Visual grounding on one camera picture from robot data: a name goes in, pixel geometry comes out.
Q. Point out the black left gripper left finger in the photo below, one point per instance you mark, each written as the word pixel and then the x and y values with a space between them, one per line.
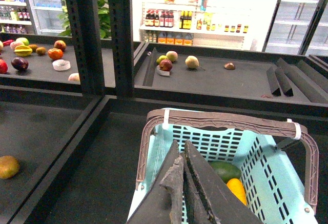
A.
pixel 163 202

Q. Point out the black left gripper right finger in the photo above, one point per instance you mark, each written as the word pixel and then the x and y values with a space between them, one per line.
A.
pixel 220 204

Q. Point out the yellow mango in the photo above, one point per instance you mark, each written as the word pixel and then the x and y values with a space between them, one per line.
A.
pixel 236 187

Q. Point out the green avocado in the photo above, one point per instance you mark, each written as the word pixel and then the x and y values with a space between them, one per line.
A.
pixel 225 170

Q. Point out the light teal plastic basket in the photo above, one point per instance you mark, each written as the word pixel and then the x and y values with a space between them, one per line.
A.
pixel 278 160

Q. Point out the yellow green pear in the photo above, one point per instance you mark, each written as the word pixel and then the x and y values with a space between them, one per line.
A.
pixel 192 62

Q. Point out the dark red apple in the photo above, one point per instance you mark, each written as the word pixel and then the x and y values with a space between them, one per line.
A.
pixel 165 65

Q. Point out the white grocery shelf with bottles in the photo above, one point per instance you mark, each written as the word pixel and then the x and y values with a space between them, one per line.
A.
pixel 205 23

